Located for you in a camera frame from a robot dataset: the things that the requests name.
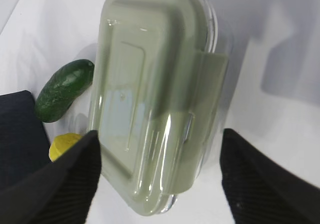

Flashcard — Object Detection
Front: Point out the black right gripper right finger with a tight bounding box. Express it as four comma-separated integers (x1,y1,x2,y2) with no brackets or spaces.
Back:
219,129,320,223

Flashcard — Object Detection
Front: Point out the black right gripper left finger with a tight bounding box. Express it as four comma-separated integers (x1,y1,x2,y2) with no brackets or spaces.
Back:
0,131,101,223

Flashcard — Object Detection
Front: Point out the navy blue lunch bag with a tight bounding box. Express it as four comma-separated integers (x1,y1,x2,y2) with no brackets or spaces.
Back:
0,90,50,190

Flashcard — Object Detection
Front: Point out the green cucumber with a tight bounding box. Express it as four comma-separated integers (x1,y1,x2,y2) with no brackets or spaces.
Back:
35,59,95,123

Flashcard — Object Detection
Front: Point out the green lid glass food container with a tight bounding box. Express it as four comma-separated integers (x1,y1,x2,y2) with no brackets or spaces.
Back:
88,0,228,216

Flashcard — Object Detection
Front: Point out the yellow lemon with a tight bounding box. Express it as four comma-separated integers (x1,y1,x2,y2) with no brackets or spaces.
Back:
48,133,82,162

